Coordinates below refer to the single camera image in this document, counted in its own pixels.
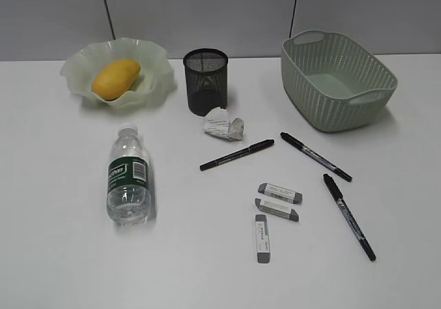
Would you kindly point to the white waste paper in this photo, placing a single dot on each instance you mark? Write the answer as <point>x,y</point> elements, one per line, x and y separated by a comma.
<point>218,124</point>

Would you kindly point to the clear water bottle green label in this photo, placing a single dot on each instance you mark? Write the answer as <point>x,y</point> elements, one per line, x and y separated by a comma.
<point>128,186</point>

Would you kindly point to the yellow mango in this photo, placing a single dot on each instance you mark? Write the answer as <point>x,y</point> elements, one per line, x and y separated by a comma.
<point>116,78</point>

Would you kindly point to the black marker pen left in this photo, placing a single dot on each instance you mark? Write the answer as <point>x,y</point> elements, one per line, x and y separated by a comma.
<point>238,154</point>

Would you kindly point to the black marker pen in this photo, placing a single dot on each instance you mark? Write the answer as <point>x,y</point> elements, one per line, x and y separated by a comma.
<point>315,156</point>
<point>355,228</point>
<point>238,154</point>

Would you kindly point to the black marker pen middle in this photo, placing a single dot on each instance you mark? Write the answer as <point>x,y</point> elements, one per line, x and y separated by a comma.
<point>315,156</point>

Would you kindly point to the black mesh pen holder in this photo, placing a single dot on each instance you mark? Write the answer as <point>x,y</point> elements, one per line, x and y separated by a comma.
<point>206,80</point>

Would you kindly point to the grey white eraser middle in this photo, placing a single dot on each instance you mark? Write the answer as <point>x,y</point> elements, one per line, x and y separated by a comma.
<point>276,209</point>

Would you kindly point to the grey white eraser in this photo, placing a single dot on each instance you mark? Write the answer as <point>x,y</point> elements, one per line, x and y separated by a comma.
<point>277,192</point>
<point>262,239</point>
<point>276,209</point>

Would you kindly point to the grey white eraser top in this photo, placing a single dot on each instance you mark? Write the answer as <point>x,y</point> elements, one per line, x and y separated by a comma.
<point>277,192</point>

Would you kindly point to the grey white eraser bottom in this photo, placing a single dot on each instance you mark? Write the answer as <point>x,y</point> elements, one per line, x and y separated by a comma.
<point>262,239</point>

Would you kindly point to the pale green wavy glass plate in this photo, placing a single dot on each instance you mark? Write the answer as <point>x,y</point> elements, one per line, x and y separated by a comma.
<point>150,87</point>

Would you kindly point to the black marker pen right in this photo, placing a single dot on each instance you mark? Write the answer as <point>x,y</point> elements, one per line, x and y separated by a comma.
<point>355,228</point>

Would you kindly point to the pale green plastic basket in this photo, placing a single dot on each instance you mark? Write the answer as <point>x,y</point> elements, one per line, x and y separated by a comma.
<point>333,81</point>

